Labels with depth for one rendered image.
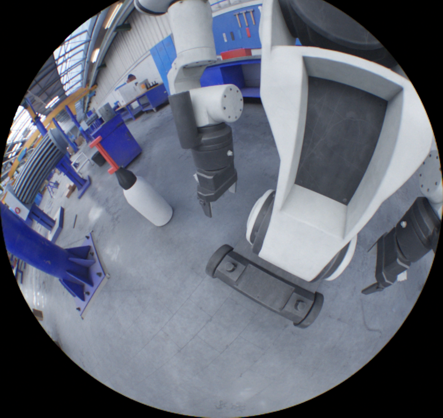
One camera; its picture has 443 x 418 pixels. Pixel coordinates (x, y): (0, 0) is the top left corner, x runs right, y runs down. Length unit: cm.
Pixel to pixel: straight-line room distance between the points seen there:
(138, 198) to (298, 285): 98
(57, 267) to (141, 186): 120
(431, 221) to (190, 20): 44
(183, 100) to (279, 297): 71
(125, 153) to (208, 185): 206
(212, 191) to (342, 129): 26
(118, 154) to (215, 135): 208
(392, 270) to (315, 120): 29
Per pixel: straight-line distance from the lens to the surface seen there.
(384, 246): 37
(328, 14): 17
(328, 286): 96
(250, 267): 68
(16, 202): 371
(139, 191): 95
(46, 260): 165
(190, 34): 27
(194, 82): 32
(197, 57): 26
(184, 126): 24
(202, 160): 28
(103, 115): 232
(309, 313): 72
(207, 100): 24
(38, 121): 706
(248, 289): 68
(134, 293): 123
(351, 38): 17
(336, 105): 17
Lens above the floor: 87
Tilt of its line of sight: 51 degrees down
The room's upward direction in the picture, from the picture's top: 22 degrees counter-clockwise
